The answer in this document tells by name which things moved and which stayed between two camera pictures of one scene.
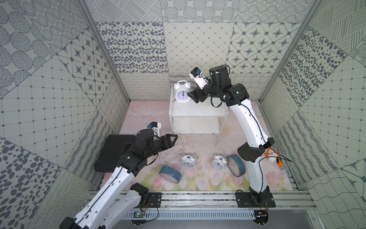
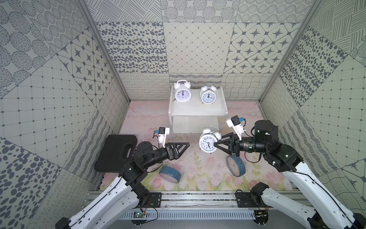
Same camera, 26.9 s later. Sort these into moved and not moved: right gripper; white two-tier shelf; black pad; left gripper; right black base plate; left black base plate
Moved: left gripper; right gripper
Not moved: black pad; white two-tier shelf; left black base plate; right black base plate
